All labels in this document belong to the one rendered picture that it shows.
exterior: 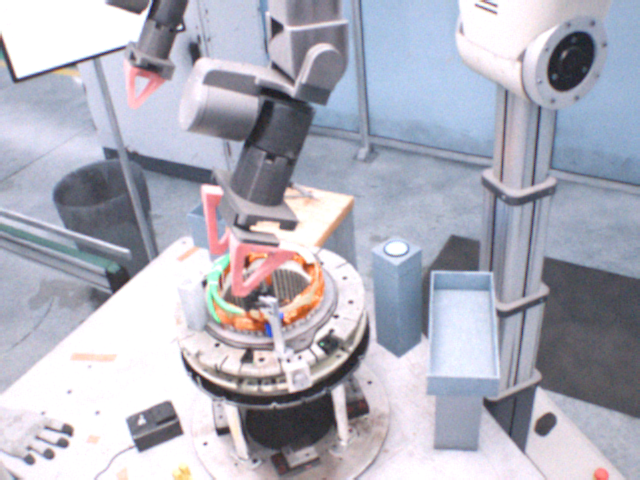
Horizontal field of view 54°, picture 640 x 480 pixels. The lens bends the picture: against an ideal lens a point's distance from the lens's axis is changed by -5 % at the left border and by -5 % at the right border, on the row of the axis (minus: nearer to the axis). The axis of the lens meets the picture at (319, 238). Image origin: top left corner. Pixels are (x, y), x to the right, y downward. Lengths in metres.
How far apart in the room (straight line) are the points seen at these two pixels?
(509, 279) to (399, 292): 0.21
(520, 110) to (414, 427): 0.62
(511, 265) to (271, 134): 0.74
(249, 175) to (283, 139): 0.05
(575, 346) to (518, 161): 1.50
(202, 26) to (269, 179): 2.61
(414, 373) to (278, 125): 0.85
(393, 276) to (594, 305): 1.61
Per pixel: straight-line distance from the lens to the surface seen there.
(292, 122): 0.64
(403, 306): 1.33
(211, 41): 3.27
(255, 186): 0.66
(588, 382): 2.48
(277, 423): 1.33
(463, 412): 1.18
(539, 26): 1.01
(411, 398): 1.35
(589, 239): 3.16
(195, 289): 1.03
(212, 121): 0.61
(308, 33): 0.61
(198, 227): 1.42
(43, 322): 3.06
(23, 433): 1.46
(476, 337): 1.12
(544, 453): 1.94
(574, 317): 2.71
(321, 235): 1.29
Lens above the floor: 1.81
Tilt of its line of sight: 36 degrees down
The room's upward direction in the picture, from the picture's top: 7 degrees counter-clockwise
